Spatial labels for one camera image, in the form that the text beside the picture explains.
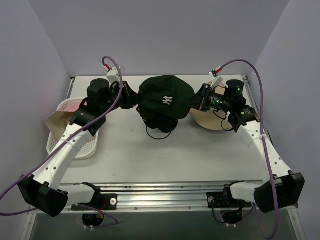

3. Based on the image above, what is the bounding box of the beige bucket hat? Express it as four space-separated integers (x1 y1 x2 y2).
188 84 236 132

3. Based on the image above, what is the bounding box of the dark green cap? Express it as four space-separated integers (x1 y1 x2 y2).
138 75 195 120

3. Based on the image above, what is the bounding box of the black baseball cap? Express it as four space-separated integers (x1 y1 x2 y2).
137 108 179 133

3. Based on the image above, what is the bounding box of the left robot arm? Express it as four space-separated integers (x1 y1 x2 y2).
17 78 140 217

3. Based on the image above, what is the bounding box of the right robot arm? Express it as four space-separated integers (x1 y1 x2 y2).
184 79 305 213

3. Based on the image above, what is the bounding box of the white plastic basket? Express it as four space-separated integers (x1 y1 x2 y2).
46 98 99 160

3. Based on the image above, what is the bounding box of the pink cap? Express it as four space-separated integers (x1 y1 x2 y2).
46 101 80 140

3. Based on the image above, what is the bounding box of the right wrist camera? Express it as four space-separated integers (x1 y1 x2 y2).
209 66 223 89

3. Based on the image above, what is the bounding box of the black wire hat stand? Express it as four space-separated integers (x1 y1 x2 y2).
145 126 171 140

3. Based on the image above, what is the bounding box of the aluminium front rail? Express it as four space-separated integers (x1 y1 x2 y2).
57 183 298 215

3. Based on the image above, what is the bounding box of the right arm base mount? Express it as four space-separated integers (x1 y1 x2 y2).
206 188 252 227

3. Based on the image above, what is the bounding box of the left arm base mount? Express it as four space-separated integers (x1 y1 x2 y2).
77 196 119 231

